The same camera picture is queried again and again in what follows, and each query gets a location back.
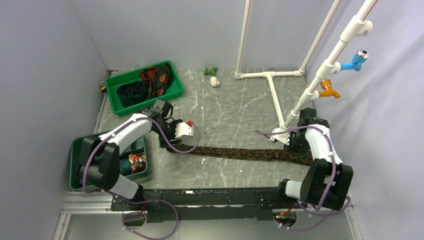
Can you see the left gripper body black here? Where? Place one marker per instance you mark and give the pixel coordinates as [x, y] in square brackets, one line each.
[170, 130]

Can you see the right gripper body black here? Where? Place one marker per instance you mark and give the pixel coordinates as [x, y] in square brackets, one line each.
[298, 144]

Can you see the brown patterned necktie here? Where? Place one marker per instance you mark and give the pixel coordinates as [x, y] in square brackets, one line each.
[264, 155]

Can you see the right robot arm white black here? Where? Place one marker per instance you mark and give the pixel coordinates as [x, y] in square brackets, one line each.
[328, 179]

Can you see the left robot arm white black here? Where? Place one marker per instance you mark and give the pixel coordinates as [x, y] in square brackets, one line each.
[139, 124]

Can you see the green compartment organizer tray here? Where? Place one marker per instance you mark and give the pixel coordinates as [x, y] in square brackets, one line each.
[93, 162]

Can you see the rolled colourful floral tie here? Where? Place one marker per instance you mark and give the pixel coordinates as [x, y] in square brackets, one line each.
[137, 162]

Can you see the orange black tie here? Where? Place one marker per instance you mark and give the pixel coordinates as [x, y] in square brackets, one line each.
[158, 79]

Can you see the dark teal tie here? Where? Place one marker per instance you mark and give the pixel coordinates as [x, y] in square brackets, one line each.
[133, 93]

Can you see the green open tray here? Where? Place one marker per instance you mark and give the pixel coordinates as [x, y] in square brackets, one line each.
[113, 82]

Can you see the rolled dark green tie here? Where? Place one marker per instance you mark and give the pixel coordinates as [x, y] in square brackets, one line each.
[125, 167]

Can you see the white pipe fitting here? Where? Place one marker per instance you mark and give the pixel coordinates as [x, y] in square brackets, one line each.
[214, 82]

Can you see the orange faucet tap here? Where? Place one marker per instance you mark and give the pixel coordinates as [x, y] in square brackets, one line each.
[326, 85]

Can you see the green pipe fitting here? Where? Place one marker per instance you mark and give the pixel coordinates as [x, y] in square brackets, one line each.
[210, 71]

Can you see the yellow clamp at table edge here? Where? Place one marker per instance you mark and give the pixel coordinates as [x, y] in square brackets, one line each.
[103, 88]

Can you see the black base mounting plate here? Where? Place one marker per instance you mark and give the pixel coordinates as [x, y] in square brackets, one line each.
[260, 203]

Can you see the blue faucet tap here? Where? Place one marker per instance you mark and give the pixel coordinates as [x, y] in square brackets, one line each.
[358, 59]

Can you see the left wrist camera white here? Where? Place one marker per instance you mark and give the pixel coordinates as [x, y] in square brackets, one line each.
[183, 129]

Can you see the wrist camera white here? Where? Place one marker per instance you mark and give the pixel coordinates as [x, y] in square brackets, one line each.
[183, 129]
[281, 135]

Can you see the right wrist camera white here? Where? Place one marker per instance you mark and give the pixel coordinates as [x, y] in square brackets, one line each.
[281, 135]

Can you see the aluminium rail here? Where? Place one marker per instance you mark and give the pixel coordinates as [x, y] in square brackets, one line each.
[100, 203]

